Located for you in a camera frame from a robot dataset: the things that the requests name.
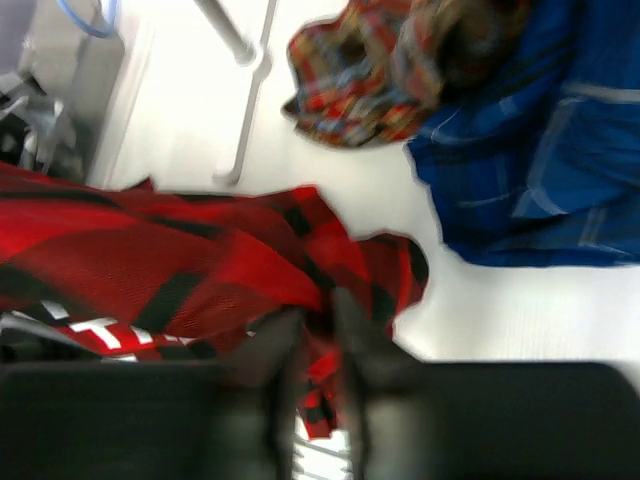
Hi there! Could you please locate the blue shirt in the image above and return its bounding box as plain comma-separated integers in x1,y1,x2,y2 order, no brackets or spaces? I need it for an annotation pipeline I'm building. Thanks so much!
408,1,639,267

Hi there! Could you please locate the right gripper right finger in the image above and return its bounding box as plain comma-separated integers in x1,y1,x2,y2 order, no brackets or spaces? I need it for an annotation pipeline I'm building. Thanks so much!
332,287,430,479

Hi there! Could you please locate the red black plaid shirt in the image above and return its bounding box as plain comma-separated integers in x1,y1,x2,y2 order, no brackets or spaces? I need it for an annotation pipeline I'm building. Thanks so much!
1,165,429,438

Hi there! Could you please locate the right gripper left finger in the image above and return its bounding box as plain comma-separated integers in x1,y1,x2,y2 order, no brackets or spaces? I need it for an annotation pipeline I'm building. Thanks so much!
219,309,304,479

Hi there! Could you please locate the clothes rack metal white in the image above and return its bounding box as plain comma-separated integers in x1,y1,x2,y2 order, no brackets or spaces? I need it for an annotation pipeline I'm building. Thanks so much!
197,1,277,186

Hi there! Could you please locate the clear plastic bin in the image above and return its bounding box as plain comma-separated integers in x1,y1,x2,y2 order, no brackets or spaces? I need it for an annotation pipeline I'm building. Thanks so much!
1,1,154,186

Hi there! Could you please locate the brown plaid shirt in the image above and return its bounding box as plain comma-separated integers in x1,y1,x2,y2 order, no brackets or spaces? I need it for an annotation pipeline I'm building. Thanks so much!
282,1,533,148

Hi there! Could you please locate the light blue wire hanger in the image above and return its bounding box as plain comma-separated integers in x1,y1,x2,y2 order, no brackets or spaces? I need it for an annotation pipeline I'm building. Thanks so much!
56,0,120,39

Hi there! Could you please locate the black white plaid shirt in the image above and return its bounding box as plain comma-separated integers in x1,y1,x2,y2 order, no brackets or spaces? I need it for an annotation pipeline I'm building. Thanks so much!
1,72,84,182

